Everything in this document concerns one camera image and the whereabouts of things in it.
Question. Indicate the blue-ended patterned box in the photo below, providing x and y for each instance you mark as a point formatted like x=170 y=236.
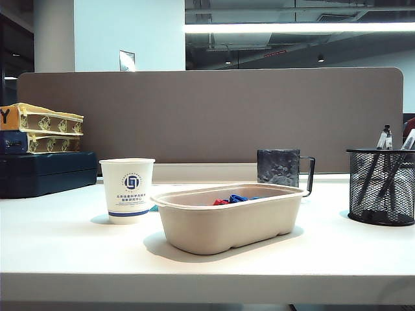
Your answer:
x=48 y=144

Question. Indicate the red binder clip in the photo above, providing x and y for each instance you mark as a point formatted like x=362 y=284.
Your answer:
x=220 y=201

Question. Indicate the red ceiling sign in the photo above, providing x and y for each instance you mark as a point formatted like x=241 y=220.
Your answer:
x=275 y=53

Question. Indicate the small teal object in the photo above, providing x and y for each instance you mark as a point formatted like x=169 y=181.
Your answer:
x=153 y=208

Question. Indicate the dark blue case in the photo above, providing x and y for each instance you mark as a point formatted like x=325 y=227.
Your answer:
x=48 y=175

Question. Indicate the white printed paper cup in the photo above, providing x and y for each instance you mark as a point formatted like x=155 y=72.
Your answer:
x=128 y=194

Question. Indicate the ceiling air vent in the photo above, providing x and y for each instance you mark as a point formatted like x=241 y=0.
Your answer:
x=334 y=17

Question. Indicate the small wall sign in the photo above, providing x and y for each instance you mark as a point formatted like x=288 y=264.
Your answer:
x=126 y=61

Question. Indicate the brown desk partition panel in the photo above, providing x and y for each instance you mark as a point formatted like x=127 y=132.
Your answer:
x=210 y=116

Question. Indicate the pens in holder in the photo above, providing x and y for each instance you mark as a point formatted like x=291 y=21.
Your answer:
x=409 y=140

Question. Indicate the beige pulp food tray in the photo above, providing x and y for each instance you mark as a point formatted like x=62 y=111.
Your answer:
x=227 y=226

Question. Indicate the red office chair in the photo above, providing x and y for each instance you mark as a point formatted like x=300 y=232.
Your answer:
x=411 y=125

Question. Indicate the orange-ended patterned box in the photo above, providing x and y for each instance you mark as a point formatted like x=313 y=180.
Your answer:
x=48 y=122

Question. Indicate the white ceiling light strip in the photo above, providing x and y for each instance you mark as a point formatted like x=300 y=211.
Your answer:
x=291 y=28

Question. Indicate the dark textured mug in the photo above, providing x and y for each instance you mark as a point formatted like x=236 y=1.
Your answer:
x=275 y=168

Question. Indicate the black mesh pen holder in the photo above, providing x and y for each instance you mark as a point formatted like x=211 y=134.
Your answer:
x=356 y=194

